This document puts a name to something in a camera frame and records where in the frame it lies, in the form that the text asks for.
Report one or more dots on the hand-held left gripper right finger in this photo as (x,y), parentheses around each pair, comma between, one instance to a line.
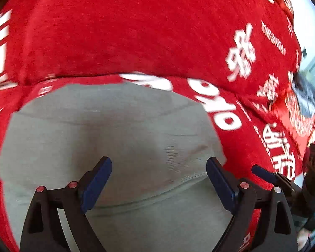
(221,185)

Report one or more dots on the red embroidered cushion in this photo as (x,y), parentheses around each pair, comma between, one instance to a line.
(295,118)

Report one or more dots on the red printed sofa cover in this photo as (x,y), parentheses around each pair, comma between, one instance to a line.
(120,31)

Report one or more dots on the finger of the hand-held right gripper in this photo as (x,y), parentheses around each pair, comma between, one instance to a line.
(263,173)

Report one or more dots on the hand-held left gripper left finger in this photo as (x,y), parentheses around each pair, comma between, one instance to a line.
(95,185)

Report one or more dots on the dark blue-grey cloth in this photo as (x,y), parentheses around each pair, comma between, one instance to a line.
(305,94)

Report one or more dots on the grey small garment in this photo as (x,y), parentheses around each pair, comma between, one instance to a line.
(107,131)

